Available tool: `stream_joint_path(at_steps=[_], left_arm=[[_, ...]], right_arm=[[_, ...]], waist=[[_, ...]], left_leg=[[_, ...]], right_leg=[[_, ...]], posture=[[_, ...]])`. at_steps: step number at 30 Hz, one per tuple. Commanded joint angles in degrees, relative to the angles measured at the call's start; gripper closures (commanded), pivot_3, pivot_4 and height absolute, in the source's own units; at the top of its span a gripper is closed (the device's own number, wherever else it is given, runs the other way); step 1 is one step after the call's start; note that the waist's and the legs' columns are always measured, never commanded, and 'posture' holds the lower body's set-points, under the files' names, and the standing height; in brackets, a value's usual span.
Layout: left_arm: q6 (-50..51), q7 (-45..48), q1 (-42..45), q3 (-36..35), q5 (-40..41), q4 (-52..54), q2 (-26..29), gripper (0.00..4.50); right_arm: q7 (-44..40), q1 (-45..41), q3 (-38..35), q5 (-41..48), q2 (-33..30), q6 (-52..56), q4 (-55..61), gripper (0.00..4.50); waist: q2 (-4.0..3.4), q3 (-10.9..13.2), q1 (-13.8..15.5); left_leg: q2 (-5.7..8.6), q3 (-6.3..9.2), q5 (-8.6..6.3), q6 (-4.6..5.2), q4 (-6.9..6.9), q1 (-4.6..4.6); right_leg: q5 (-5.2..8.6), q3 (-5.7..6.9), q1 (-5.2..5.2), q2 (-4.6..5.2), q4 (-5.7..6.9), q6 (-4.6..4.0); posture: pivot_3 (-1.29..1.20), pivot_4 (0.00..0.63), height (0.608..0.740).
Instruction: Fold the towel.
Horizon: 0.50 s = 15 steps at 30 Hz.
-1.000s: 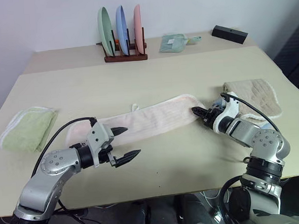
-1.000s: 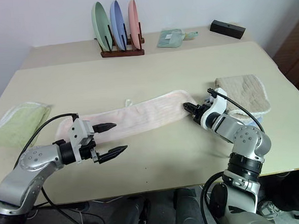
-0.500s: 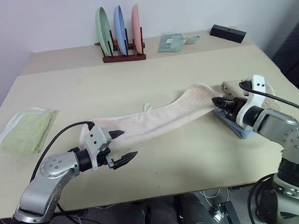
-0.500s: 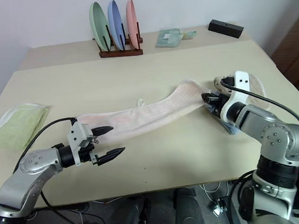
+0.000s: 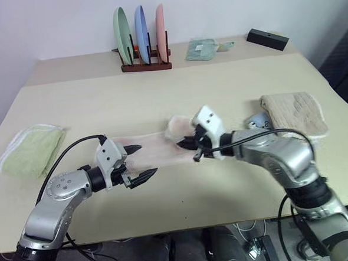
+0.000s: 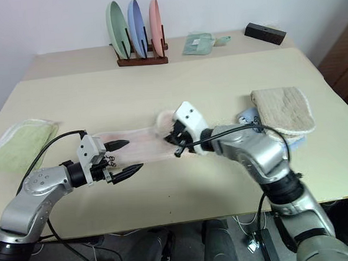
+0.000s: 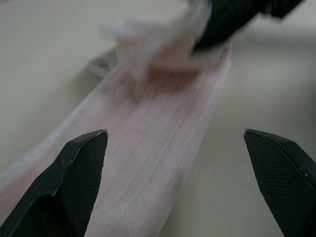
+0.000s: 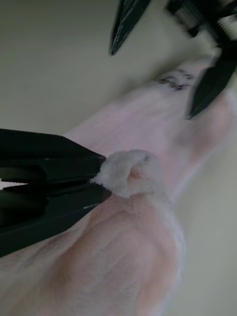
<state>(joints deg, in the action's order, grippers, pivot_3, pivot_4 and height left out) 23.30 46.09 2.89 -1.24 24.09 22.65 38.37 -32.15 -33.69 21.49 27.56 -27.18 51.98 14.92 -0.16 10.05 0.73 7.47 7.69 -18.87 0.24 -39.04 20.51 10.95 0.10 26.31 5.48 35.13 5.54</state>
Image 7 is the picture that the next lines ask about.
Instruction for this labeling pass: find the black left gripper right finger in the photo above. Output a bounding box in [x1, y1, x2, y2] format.
[243, 128, 316, 237]

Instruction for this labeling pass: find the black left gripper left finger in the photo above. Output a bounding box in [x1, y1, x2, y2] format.
[0, 129, 109, 237]

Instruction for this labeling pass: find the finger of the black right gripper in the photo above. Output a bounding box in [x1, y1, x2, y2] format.
[194, 0, 266, 52]

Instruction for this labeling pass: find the pale pink striped towel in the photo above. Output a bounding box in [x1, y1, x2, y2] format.
[0, 0, 234, 237]

